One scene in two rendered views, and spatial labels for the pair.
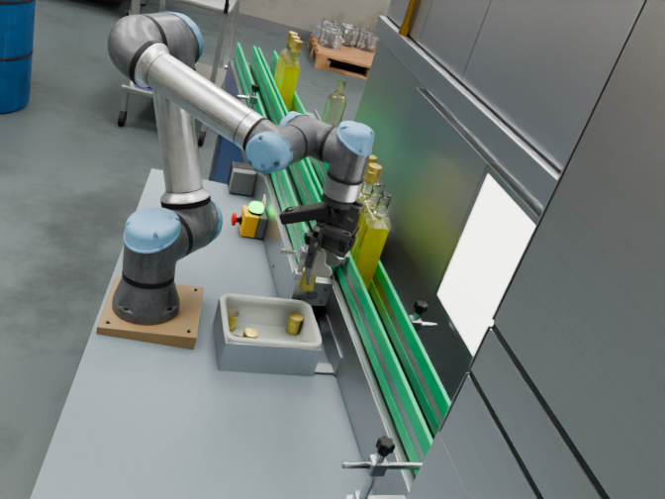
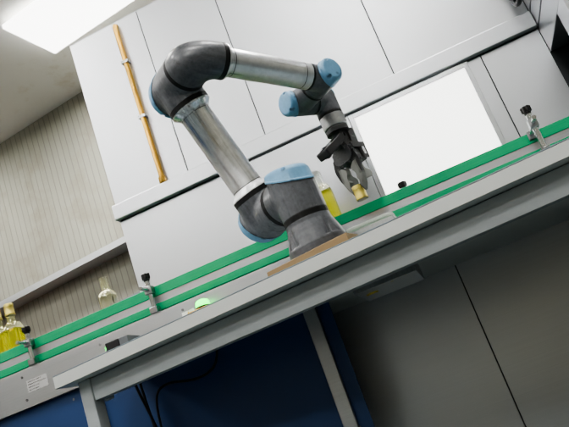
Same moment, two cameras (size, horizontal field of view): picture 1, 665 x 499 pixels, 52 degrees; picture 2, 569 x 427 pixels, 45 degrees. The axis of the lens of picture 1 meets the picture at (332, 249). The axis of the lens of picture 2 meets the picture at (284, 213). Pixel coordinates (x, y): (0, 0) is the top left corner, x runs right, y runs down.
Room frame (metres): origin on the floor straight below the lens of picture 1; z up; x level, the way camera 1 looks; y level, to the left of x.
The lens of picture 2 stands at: (0.43, 1.74, 0.41)
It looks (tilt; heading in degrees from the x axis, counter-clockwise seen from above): 17 degrees up; 304
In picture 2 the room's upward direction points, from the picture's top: 20 degrees counter-clockwise
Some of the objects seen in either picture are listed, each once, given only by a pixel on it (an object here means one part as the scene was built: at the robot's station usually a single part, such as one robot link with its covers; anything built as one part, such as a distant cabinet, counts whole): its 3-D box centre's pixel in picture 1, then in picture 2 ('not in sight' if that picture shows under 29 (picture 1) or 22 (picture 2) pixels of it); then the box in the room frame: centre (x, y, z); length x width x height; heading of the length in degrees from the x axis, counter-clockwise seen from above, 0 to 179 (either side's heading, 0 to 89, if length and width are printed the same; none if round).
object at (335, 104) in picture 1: (332, 115); (112, 311); (2.34, 0.14, 1.01); 0.06 x 0.06 x 0.26; 28
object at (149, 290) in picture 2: not in sight; (146, 293); (1.97, 0.30, 0.94); 0.07 x 0.04 x 0.13; 111
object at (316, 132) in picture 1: (304, 138); (301, 100); (1.31, 0.12, 1.27); 0.11 x 0.11 x 0.08; 71
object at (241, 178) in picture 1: (241, 178); (125, 352); (2.07, 0.36, 0.79); 0.08 x 0.08 x 0.08; 21
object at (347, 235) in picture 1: (335, 223); (345, 146); (1.29, 0.01, 1.12); 0.09 x 0.08 x 0.12; 80
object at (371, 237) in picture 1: (366, 250); (331, 214); (1.47, -0.08, 0.99); 0.06 x 0.06 x 0.21; 22
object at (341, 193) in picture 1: (342, 187); (333, 124); (1.30, 0.02, 1.20); 0.08 x 0.08 x 0.05
